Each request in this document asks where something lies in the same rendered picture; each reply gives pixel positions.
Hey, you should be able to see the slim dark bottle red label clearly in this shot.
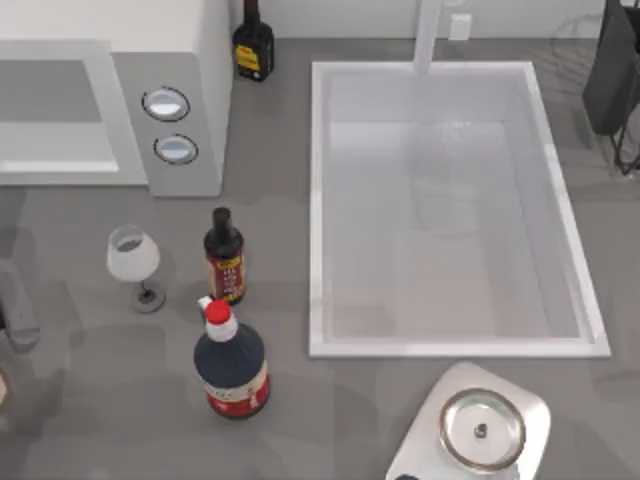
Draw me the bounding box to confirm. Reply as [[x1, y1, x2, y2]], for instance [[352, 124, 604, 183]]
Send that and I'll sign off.
[[203, 206, 248, 307]]

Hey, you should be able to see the white sink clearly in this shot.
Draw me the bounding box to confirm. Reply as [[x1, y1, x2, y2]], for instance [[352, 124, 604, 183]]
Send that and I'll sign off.
[[307, 60, 612, 359]]

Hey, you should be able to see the dark bottle with red cap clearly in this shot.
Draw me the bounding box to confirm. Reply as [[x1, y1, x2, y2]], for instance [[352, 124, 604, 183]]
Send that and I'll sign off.
[[193, 296, 272, 421]]

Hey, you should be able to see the round grey microwave knob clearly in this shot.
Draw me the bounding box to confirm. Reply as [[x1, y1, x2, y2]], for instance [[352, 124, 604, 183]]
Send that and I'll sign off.
[[141, 86, 192, 123], [152, 133, 200, 166]]

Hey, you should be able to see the white wine glass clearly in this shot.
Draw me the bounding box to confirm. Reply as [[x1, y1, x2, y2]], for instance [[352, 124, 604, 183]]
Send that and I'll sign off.
[[105, 224, 167, 315]]

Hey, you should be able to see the black bottle with yellow label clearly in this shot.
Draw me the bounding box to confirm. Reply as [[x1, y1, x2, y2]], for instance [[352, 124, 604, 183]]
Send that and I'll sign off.
[[231, 0, 276, 84]]

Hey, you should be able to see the tall white tap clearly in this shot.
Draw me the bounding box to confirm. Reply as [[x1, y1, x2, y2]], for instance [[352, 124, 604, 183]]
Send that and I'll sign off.
[[411, 0, 442, 77]]

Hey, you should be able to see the silver kitchen scale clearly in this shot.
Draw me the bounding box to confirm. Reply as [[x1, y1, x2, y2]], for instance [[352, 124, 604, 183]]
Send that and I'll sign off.
[[384, 361, 552, 480]]

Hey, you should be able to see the pale microwave oven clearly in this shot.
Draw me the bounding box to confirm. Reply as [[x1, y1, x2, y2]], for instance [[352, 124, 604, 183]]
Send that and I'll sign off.
[[0, 0, 234, 199]]

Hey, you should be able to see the white wall socket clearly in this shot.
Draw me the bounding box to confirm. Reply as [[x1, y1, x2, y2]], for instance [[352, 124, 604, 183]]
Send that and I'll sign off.
[[447, 13, 472, 41]]

